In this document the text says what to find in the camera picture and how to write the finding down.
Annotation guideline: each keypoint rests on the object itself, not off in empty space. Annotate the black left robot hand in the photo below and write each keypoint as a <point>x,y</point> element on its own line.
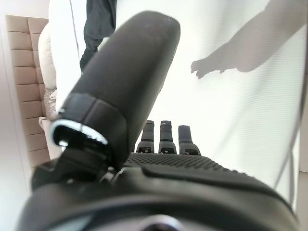
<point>125,72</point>

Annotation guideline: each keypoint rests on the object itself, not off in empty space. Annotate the black garment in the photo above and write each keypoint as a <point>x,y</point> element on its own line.
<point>98,24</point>

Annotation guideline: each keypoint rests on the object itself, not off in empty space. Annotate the white duvet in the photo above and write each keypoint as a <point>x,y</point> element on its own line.
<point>65,36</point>

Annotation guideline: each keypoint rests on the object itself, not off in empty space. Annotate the beige pillow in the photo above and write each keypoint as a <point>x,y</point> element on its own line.
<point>47,60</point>

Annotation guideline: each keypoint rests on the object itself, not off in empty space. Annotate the patterned grey pillow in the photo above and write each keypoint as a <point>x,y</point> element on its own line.
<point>50,103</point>

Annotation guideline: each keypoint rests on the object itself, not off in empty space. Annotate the beige tufted headboard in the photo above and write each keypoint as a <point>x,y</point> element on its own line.
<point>24,72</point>

